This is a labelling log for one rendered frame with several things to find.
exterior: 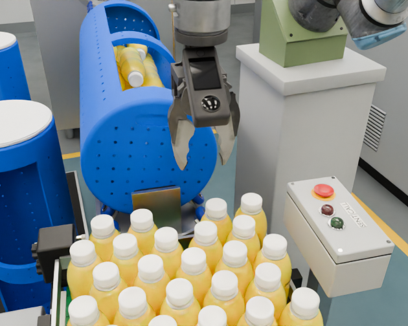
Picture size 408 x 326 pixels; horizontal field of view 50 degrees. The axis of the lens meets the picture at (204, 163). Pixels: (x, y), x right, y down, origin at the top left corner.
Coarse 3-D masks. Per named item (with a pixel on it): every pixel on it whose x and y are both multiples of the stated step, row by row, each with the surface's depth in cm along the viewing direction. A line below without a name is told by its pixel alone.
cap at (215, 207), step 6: (216, 198) 82; (210, 204) 80; (216, 204) 80; (222, 204) 80; (210, 210) 79; (216, 210) 79; (222, 210) 79; (210, 216) 80; (216, 216) 80; (222, 216) 80
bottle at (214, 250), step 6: (192, 240) 77; (216, 240) 75; (192, 246) 76; (198, 246) 75; (204, 246) 75; (210, 246) 75; (216, 246) 75; (222, 246) 77; (210, 252) 75; (216, 252) 75; (222, 252) 77; (210, 258) 75; (216, 258) 75; (210, 264) 75; (216, 264) 76
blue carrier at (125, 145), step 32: (96, 32) 128; (128, 32) 120; (96, 64) 108; (160, 64) 154; (96, 96) 93; (128, 96) 85; (160, 96) 85; (96, 128) 84; (128, 128) 85; (160, 128) 87; (96, 160) 87; (128, 160) 89; (160, 160) 91; (192, 160) 93; (96, 192) 91; (128, 192) 93; (192, 192) 97
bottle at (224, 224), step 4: (204, 216) 82; (208, 216) 81; (224, 216) 81; (228, 216) 82; (204, 220) 81; (208, 220) 81; (212, 220) 80; (216, 220) 80; (220, 220) 80; (224, 220) 81; (228, 220) 81; (216, 224) 80; (220, 224) 80; (224, 224) 81; (228, 224) 81; (220, 228) 80; (224, 228) 81; (228, 228) 81; (220, 232) 80; (224, 232) 81; (228, 232) 81; (220, 236) 81; (224, 236) 81; (220, 240) 81; (224, 240) 81
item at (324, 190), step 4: (320, 184) 81; (324, 184) 81; (316, 188) 80; (320, 188) 80; (324, 188) 80; (328, 188) 80; (332, 188) 80; (316, 192) 79; (320, 192) 79; (324, 192) 79; (328, 192) 79; (332, 192) 79; (324, 196) 78; (328, 196) 79
